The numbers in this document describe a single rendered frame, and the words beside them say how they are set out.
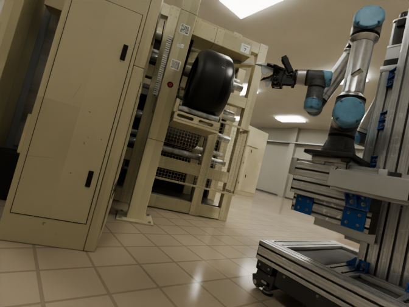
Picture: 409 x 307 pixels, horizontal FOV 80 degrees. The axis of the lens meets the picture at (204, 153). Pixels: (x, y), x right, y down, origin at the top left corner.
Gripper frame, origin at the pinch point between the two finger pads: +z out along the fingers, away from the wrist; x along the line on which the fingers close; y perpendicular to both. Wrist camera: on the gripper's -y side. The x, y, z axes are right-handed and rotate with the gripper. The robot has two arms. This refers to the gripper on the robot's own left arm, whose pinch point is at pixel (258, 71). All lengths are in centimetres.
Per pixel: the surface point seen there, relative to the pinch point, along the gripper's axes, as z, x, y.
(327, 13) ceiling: 5, 279, -299
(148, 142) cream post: 79, 33, 44
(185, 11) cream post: 78, 19, -62
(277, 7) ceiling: 89, 255, -296
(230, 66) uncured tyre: 36, 39, -28
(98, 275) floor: 29, -30, 111
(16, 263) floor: 52, -47, 114
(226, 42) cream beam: 62, 68, -72
